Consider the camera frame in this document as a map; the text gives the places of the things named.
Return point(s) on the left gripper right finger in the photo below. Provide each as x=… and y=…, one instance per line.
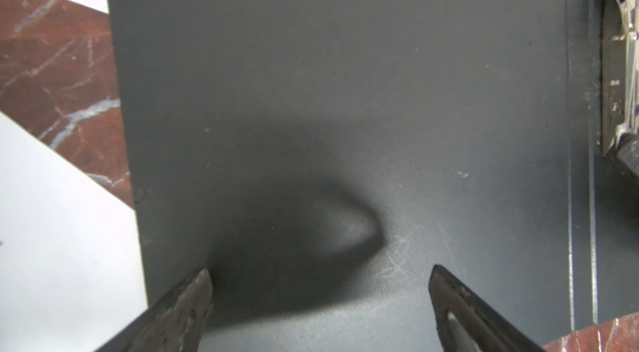
x=465, y=322

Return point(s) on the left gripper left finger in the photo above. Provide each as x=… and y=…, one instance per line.
x=176, y=322

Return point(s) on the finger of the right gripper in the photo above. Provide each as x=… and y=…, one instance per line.
x=627, y=155

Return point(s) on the black folder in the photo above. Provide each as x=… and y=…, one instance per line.
x=322, y=156

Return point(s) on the metal lever clip mechanism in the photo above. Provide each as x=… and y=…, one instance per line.
x=619, y=58

